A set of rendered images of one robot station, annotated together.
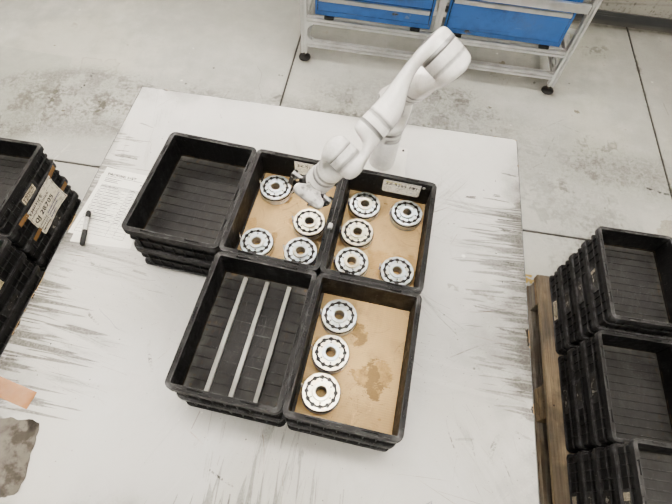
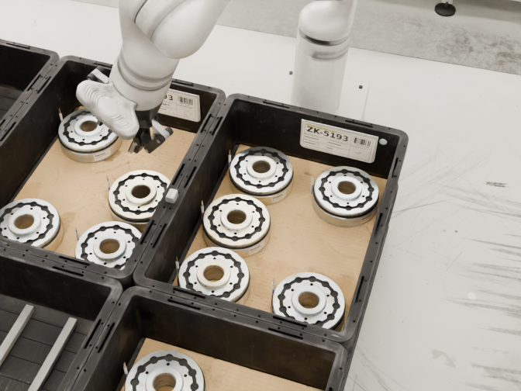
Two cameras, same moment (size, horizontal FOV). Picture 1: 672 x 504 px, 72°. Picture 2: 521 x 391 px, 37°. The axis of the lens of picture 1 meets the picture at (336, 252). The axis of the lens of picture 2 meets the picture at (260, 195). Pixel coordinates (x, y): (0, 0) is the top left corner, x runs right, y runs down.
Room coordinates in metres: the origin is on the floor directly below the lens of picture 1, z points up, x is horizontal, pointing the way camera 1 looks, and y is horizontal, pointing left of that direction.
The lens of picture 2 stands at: (0.04, -0.22, 1.78)
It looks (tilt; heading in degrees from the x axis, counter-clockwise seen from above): 49 degrees down; 9
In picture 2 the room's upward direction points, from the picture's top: 1 degrees clockwise
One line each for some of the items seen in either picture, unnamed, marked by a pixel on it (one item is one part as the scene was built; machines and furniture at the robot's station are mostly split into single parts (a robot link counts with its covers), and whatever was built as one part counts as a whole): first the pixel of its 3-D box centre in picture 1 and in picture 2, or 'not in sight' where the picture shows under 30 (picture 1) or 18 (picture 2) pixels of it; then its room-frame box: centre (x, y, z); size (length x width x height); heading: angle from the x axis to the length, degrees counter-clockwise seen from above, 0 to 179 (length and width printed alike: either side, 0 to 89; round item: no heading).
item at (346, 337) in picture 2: (381, 226); (281, 205); (0.77, -0.13, 0.92); 0.40 x 0.30 x 0.02; 172
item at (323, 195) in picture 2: (406, 213); (346, 190); (0.87, -0.22, 0.86); 0.10 x 0.10 x 0.01
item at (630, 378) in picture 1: (619, 398); not in sight; (0.47, -1.15, 0.31); 0.40 x 0.30 x 0.34; 176
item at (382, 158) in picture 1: (385, 145); (319, 67); (1.14, -0.14, 0.87); 0.09 x 0.09 x 0.17; 80
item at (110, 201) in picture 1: (114, 206); not in sight; (0.90, 0.81, 0.70); 0.33 x 0.23 x 0.01; 176
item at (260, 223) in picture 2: (357, 232); (236, 219); (0.78, -0.06, 0.86); 0.10 x 0.10 x 0.01
